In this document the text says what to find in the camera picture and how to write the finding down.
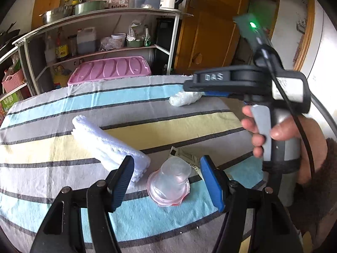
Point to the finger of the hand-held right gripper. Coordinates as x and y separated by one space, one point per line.
208 80

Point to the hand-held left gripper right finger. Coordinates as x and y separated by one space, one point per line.
213 184

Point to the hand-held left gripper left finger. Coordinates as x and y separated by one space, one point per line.
123 181

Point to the white plastic bag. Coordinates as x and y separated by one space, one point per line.
183 98

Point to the clear plastic cup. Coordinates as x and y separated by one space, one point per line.
172 174

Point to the person's right forearm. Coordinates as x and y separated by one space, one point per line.
321 203

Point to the person's right hand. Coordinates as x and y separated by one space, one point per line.
283 131

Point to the white printed packet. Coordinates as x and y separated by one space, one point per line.
185 158

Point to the wooden door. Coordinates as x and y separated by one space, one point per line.
210 37

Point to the white refrigerator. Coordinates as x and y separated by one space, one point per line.
325 66

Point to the white folded towel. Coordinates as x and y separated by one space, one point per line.
100 139

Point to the grey metal shelf rack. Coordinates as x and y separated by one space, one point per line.
173 44

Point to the green packet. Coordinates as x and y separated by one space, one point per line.
147 37

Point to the white snack bags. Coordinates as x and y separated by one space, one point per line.
134 31

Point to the striped blanket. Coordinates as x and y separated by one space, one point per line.
79 102

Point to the pink plastic lid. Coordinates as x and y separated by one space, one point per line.
110 69

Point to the white plastic tub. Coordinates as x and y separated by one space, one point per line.
118 39

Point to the clear plastic bag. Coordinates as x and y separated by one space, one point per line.
108 44

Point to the pink utensil basket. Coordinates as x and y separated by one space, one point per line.
118 3

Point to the plastic oil jug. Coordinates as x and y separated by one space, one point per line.
86 42

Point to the green carton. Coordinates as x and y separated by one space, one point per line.
10 102

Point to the green basin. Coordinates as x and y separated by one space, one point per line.
89 7

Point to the yellow-label sauce bottle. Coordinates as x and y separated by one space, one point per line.
62 50

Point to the clear plastic bottle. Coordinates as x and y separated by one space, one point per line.
50 52

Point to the pink woven basket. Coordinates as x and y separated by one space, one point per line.
13 81

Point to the steel basin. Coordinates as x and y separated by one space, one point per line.
56 14

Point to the black wok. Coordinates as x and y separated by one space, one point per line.
8 35

